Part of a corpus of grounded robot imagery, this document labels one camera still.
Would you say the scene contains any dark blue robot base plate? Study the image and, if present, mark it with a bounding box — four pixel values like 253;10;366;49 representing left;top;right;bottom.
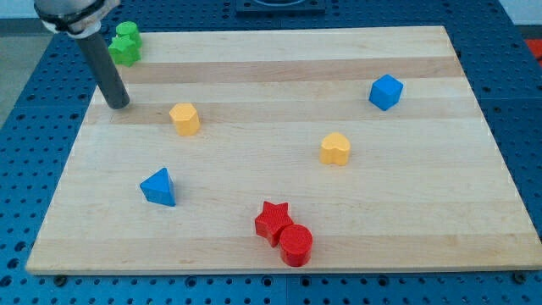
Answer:
235;0;326;15

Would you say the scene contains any green cylinder block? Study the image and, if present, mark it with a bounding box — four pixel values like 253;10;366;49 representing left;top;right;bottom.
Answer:
115;21;142;48

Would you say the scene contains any green star block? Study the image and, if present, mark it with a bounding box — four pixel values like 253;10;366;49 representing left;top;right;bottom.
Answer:
108;36;141;67

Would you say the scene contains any blue triangle block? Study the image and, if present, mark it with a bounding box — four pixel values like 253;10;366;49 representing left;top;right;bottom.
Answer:
140;168;176;207

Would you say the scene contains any yellow heart block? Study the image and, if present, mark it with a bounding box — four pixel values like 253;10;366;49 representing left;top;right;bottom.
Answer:
319;132;351;165

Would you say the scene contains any red cylinder block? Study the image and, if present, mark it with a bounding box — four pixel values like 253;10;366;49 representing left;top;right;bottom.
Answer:
279;224;313;267

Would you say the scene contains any red star block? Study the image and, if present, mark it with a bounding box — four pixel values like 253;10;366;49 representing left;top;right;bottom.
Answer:
254;201;294;247

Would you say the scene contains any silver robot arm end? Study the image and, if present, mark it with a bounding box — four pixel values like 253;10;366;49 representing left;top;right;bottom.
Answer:
34;0;120;39

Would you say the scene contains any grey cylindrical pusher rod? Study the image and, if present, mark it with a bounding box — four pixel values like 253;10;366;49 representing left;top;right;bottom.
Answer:
76;32;130;109

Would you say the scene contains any blue cube block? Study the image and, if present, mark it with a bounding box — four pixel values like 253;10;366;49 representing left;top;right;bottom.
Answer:
368;75;404;111

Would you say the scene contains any wooden board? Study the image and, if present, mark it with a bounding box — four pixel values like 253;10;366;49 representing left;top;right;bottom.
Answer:
26;26;541;275

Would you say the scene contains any yellow hexagon block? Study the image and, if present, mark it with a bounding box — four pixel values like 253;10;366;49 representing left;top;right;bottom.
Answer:
169;103;201;136

